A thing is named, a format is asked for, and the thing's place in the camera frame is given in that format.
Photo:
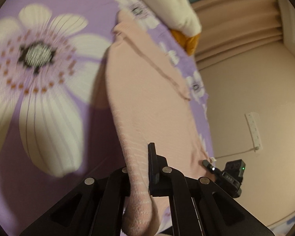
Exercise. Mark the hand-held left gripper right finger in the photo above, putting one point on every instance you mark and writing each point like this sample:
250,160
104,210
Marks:
153,167

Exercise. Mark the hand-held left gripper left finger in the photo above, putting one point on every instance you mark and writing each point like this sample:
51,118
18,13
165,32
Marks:
118,184

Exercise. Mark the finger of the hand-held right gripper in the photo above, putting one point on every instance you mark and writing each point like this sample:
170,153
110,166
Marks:
210,167

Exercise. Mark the pink striped small garment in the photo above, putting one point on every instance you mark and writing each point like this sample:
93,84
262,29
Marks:
147,98

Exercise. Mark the white power strip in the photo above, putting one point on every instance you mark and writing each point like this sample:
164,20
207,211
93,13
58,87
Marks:
254,132

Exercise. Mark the purple floral bed sheet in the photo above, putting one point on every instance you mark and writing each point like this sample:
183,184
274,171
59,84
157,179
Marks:
51,127

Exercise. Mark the beige curtain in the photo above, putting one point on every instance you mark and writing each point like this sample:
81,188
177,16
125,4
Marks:
236,29

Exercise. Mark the white plush goose toy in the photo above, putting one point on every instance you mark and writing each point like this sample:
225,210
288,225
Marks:
172,7

